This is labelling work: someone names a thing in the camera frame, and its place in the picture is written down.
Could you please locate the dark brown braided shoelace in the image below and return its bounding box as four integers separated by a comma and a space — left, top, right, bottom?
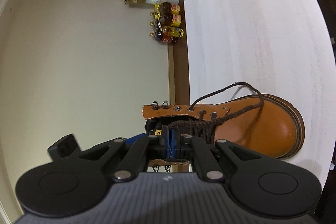
167, 81, 264, 143

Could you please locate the tan leather boot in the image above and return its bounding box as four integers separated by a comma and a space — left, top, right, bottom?
142, 94, 305, 160

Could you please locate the pack of drink bottles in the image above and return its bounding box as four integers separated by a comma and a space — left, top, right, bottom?
149, 2, 184, 44

